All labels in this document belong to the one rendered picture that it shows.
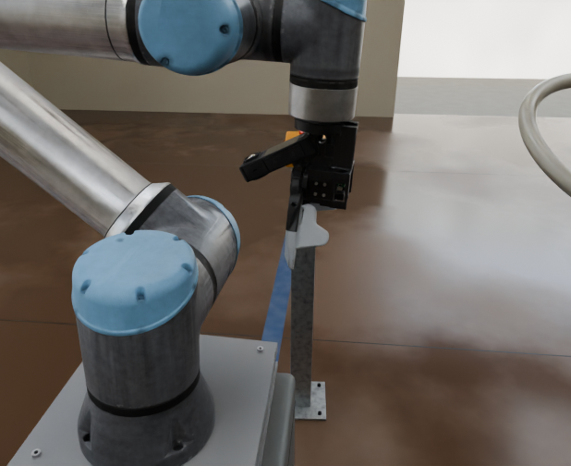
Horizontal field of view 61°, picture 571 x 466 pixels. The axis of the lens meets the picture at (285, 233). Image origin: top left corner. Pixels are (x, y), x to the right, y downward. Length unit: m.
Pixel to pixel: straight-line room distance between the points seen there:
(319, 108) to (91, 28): 0.27
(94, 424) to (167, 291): 0.22
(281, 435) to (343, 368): 1.41
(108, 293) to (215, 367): 0.33
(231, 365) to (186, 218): 0.27
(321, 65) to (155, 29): 0.21
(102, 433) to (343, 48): 0.56
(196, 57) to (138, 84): 6.48
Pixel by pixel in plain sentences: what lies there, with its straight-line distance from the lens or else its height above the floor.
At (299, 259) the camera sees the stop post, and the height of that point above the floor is 0.67.
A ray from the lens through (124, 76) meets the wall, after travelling 7.04.
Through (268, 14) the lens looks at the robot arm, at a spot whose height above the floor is 1.45.
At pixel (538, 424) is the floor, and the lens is 2.21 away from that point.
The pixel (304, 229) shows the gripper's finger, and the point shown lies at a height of 1.18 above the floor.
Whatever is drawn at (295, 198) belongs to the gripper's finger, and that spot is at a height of 1.23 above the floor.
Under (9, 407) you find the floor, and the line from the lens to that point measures 2.33.
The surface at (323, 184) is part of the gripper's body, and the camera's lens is 0.68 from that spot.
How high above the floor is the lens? 1.48
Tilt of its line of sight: 27 degrees down
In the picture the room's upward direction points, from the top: straight up
